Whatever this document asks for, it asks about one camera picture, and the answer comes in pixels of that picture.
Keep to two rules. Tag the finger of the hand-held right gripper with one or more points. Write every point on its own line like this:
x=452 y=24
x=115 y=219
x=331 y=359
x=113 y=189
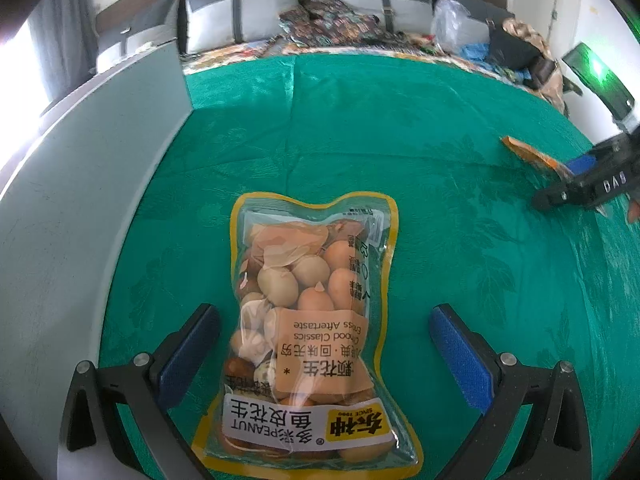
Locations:
x=582 y=162
x=590 y=191

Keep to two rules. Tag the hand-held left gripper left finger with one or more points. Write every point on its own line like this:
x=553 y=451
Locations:
x=192 y=347

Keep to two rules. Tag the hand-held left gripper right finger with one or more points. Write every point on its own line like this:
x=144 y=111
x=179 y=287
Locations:
x=460 y=355

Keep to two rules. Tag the orange yellow snack packet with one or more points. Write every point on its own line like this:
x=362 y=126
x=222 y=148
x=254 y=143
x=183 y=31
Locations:
x=530 y=152

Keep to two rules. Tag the yellow clear peanut bag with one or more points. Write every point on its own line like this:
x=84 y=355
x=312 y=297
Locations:
x=300 y=285

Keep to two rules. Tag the white cardboard box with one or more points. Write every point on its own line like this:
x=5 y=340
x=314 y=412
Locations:
x=75 y=185

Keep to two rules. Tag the person's right hand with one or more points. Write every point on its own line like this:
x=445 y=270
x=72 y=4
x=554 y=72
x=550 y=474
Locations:
x=634 y=210

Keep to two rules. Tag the dark wooden chair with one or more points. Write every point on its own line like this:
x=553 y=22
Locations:
x=570 y=85

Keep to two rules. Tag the white door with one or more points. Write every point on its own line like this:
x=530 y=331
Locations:
x=550 y=0

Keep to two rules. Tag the black bag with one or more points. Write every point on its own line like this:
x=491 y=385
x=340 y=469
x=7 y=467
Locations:
x=510 y=47

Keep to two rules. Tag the blue plastic bag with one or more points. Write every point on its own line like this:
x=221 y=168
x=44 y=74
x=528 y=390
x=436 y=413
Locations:
x=475 y=52

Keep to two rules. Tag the grey white pillow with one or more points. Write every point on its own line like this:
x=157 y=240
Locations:
x=480 y=17
x=135 y=37
x=220 y=20
x=360 y=0

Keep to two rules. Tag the green satin cloth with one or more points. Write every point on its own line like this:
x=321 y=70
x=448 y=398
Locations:
x=425 y=210

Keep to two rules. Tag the clear plastic bag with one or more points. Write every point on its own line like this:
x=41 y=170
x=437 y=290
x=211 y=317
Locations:
x=450 y=25

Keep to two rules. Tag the dark patterned blanket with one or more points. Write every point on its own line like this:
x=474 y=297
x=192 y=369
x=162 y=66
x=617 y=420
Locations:
x=340 y=22

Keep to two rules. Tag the floral bedsheet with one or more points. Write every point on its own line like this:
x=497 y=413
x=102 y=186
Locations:
x=240 y=52

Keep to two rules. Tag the grey curtain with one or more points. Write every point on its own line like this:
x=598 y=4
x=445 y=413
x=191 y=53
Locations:
x=60 y=30

